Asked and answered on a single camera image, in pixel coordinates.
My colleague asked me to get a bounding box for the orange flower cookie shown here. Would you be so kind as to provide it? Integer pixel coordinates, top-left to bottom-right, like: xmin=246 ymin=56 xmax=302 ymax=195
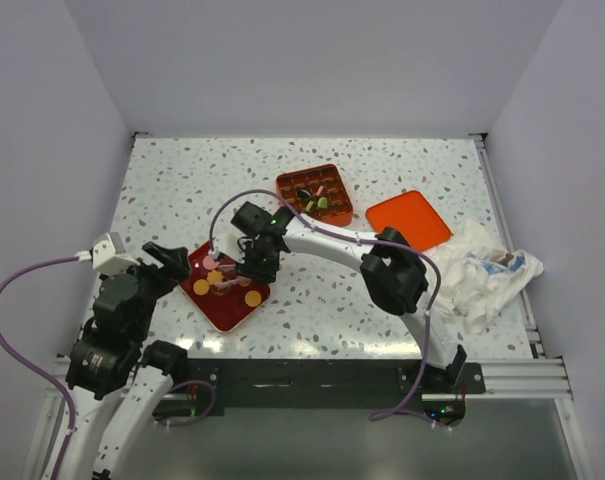
xmin=206 ymin=270 xmax=224 ymax=285

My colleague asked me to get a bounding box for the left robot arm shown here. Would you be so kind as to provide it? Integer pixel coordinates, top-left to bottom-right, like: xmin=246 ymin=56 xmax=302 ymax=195
xmin=42 ymin=233 xmax=191 ymax=479

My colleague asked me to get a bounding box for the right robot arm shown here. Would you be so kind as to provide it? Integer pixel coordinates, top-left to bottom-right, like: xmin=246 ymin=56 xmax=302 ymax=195
xmin=231 ymin=202 xmax=467 ymax=393

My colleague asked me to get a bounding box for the orange cookie left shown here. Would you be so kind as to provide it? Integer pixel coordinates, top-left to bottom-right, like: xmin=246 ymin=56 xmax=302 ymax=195
xmin=192 ymin=279 xmax=210 ymax=296

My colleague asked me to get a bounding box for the orange cookie lower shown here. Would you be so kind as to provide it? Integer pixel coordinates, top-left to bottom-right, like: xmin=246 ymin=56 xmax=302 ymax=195
xmin=244 ymin=290 xmax=262 ymax=308

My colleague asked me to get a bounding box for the red cookie tray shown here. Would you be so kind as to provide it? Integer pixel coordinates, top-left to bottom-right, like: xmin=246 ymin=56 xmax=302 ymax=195
xmin=180 ymin=242 xmax=271 ymax=333

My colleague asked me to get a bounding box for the orange compartment cookie box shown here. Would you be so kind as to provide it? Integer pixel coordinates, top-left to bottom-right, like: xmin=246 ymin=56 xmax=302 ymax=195
xmin=275 ymin=164 xmax=354 ymax=227

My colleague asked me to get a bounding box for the orange box lid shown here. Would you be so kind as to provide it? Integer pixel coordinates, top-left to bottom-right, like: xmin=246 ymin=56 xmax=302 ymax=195
xmin=366 ymin=190 xmax=452 ymax=252

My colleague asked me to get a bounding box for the white crumpled plastic bag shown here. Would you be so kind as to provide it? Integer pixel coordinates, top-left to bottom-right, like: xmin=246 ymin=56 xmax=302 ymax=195
xmin=426 ymin=219 xmax=544 ymax=334

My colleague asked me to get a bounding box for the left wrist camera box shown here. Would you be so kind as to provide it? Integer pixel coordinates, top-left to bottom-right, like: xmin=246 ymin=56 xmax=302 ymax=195
xmin=91 ymin=232 xmax=140 ymax=277

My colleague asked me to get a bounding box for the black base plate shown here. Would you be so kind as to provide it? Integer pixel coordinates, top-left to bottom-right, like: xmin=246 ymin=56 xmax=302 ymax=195
xmin=151 ymin=357 xmax=484 ymax=426

